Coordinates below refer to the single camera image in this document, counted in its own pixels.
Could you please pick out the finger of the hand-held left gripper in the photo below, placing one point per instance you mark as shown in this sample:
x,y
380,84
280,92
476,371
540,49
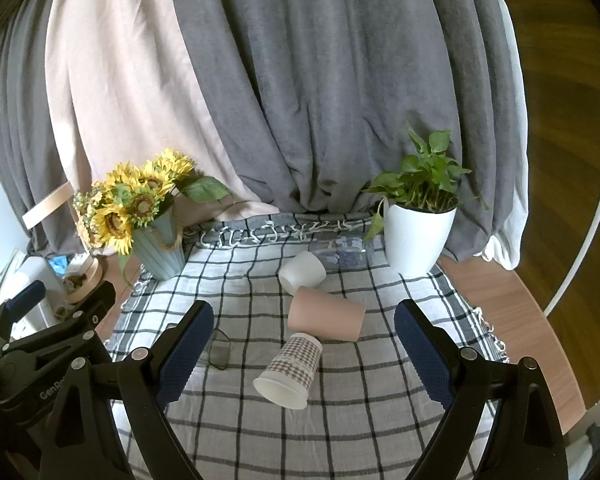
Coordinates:
x,y
26,297
92,300

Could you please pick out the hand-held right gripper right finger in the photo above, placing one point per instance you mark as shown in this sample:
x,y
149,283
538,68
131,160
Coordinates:
x,y
426,360

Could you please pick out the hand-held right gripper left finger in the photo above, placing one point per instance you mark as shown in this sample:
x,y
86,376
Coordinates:
x,y
182,360

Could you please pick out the plaid paper cup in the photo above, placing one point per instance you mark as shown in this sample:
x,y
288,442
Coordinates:
x,y
292,365

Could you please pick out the clear glass cup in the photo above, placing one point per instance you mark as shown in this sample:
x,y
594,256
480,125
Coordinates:
x,y
220,352

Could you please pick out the pink cup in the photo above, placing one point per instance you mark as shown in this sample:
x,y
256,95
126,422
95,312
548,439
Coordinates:
x,y
327,316

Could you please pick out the white cup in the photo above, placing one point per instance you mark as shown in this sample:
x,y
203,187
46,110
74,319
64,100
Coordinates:
x,y
304,272

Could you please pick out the round wooden box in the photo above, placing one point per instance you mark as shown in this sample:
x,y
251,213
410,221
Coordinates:
x,y
82,280

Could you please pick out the white appliance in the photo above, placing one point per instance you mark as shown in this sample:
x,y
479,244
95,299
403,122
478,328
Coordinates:
x,y
32,272

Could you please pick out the blue crumpled item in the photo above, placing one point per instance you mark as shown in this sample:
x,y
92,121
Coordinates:
x,y
60,263

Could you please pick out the ribbed blue-green vase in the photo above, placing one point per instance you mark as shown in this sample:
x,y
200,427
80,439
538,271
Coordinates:
x,y
161,255

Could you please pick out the checkered tablecloth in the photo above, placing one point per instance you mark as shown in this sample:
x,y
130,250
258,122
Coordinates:
x,y
355,420

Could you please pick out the wooden strip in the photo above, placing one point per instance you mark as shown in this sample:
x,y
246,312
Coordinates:
x,y
47,205

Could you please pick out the sunflower bouquet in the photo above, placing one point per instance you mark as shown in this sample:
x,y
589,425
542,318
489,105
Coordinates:
x,y
140,195

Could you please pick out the white ribbed plant pot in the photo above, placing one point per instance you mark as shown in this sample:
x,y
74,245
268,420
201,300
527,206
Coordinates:
x,y
414,240

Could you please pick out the clear plastic container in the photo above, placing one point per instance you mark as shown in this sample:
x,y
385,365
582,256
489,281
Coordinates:
x,y
345,254

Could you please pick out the white curtain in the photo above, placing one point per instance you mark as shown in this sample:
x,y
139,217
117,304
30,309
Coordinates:
x,y
511,240

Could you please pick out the grey curtain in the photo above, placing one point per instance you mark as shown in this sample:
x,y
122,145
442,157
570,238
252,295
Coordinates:
x,y
330,85
20,135

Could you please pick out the green leafy plant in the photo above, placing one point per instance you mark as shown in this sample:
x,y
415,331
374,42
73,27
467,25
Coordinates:
x,y
422,175

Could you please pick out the beige curtain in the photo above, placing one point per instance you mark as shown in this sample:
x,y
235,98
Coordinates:
x,y
130,85

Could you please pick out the white curved pole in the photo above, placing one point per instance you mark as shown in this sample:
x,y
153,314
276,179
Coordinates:
x,y
596,210

